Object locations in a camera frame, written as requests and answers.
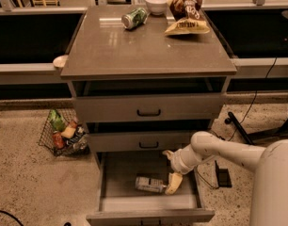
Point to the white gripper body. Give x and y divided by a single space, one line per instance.
177 164

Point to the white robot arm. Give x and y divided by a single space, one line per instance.
269 203

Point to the bottom grey drawer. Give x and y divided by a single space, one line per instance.
121 204

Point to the grey drawer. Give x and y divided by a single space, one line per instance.
148 100
121 204
142 135

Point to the grey drawer cabinet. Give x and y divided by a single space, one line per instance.
104 50

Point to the middle grey drawer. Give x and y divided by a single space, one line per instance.
142 135

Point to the top grey drawer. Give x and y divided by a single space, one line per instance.
148 100

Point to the black floor pedal box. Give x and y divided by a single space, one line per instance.
223 177

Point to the black wheeled stand base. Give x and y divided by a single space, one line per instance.
251 138

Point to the green chip bag in basket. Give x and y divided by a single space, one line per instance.
56 120

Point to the green soda can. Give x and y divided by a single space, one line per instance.
134 18

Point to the small round white disc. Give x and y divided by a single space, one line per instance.
60 61

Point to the brown chip bag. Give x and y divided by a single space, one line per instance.
188 19

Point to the white bowl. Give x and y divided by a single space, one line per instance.
156 7

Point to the black wire basket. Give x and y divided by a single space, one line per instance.
63 134

